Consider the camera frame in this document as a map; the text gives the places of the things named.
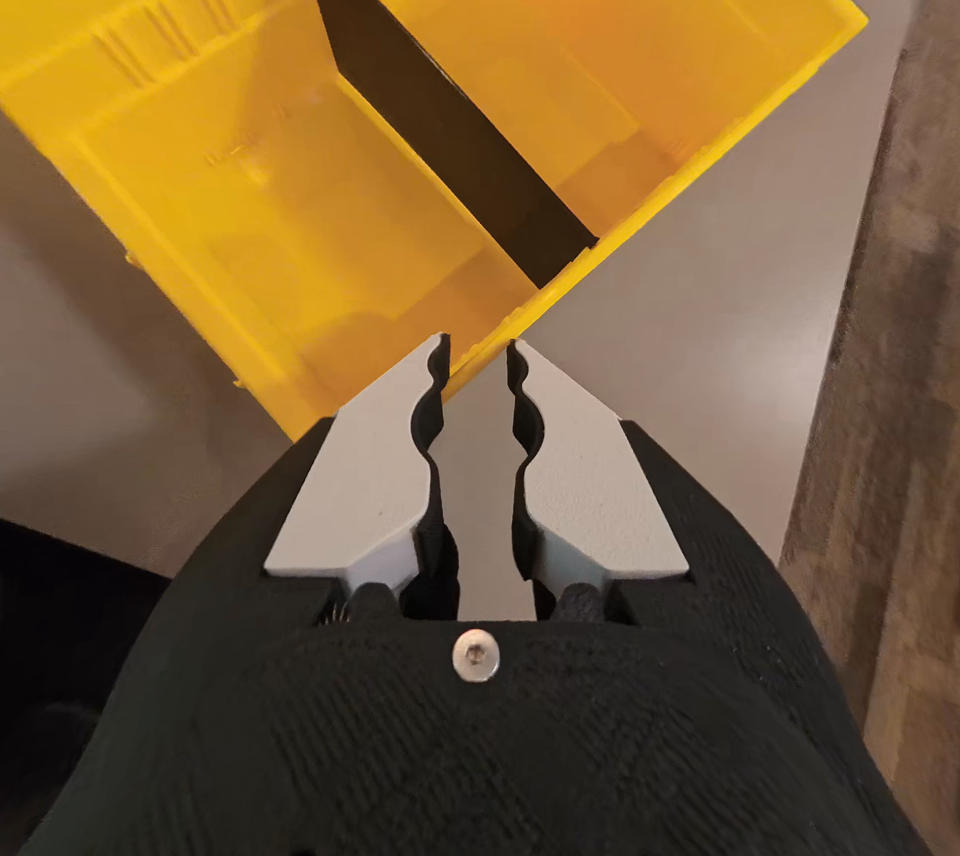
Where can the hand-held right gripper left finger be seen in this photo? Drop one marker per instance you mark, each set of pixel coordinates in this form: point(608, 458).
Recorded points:
point(352, 496)

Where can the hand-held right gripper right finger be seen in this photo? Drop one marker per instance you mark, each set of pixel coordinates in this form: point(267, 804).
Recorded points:
point(607, 504)

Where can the yellow plastic bin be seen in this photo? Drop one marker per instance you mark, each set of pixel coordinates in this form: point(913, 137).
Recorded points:
point(225, 196)

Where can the person's legs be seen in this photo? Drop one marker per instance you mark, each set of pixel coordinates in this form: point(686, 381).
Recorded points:
point(45, 646)

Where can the black bin divider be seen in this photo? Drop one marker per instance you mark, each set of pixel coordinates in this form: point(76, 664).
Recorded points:
point(450, 144)

